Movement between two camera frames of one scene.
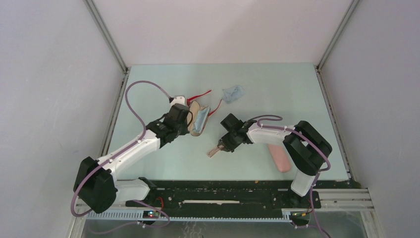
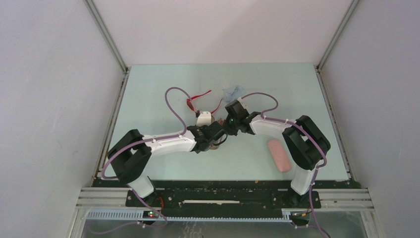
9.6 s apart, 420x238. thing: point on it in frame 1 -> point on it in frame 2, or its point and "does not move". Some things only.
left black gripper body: x=183 y=130 -> x=201 y=127
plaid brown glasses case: x=194 y=107 -> x=215 y=147
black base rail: x=229 y=196 does not move
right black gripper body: x=230 y=143 -> x=231 y=125
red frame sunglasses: x=189 y=99 does not move
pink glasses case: x=280 y=157 does not move
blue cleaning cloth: x=233 y=94 does not move
